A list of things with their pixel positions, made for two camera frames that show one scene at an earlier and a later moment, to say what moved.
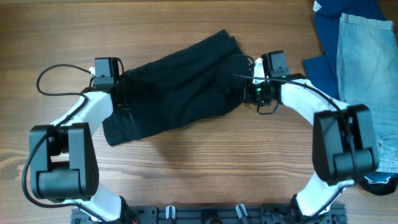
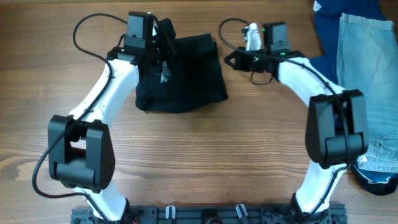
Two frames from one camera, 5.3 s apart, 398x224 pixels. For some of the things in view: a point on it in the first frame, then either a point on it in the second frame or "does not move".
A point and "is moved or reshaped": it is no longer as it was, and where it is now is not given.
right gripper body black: (249, 94) to (237, 61)
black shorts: (205, 78) is moved or reshaped
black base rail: (212, 214) does not move
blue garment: (321, 71) does not move
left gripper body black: (125, 84) to (155, 48)
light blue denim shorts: (367, 74) does not move
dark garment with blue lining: (380, 183) does not move
